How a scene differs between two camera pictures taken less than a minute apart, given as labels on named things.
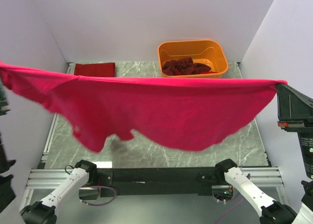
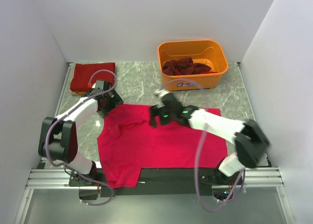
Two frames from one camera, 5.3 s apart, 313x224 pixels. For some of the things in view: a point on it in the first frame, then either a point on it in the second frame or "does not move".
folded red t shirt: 102,69 does not move
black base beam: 156,181 does not move
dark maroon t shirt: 185,65 does not move
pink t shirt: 167,113 to 127,143
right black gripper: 293,108 to 153,111
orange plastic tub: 212,53 does not move
